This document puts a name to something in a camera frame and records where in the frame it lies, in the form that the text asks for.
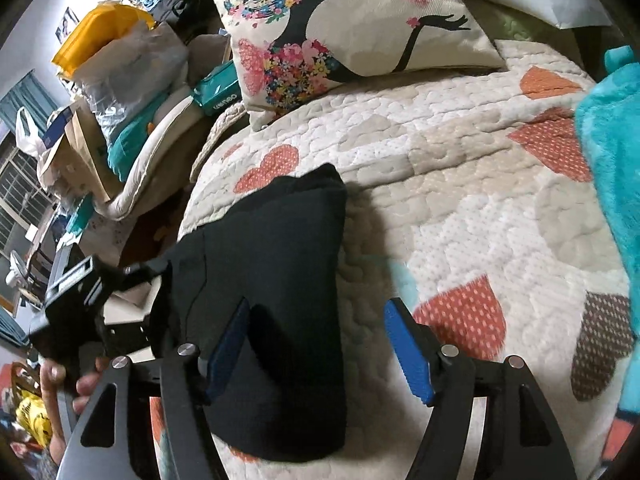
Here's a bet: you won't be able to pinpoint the white plastic bag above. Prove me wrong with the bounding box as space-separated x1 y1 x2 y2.
15 106 48 158

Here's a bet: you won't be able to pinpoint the cardboard box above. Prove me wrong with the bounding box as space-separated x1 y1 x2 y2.
37 132 76 192

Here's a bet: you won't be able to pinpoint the brown paper bag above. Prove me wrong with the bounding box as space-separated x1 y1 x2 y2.
62 105 126 201

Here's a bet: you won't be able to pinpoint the black pants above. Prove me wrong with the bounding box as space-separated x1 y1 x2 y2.
150 162 349 463

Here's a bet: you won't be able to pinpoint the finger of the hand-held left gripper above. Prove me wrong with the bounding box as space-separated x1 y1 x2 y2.
122 259 173 291
102 310 166 357

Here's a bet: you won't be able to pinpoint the teal plastic-wrapped pack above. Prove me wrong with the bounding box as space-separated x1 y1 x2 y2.
107 92 173 181

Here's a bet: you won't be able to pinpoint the blue box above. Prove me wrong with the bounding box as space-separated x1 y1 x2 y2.
42 107 76 148

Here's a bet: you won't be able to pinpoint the person's left hand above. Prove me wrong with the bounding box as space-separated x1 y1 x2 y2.
39 357 112 416

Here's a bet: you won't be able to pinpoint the teal tissue packet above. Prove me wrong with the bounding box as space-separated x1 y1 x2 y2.
192 60 246 117

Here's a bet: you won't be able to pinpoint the beige padded cushion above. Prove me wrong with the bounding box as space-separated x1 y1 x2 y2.
95 85 211 221

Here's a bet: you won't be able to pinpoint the teal fleece blanket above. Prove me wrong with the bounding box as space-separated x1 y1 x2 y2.
574 45 640 281

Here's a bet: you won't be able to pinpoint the barred window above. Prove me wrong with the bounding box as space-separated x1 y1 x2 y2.
0 140 56 251

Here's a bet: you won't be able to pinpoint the floral figure printed pillow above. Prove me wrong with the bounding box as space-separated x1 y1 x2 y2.
207 0 507 118

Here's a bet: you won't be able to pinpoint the light wooden chair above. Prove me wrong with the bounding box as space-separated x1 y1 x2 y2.
10 360 45 397

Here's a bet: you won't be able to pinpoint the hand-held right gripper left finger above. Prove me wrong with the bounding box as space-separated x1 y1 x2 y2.
57 297 251 480

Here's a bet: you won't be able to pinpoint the wall poster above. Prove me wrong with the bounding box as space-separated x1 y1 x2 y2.
55 7 80 43

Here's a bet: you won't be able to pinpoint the clear plastic bag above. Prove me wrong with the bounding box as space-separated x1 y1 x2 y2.
75 22 190 133

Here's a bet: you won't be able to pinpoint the yellow crumpled object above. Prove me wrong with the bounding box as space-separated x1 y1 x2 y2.
15 392 53 448

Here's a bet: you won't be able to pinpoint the heart print quilted bedspread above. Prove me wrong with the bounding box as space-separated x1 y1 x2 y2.
145 35 636 480

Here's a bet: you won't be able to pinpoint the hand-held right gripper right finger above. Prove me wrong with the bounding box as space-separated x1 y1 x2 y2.
384 297 576 480

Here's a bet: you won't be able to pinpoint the teal curtain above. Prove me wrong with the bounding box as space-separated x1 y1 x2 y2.
0 70 53 131

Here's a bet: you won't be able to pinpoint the yellow plastic bin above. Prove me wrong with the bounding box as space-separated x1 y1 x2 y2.
52 2 156 78

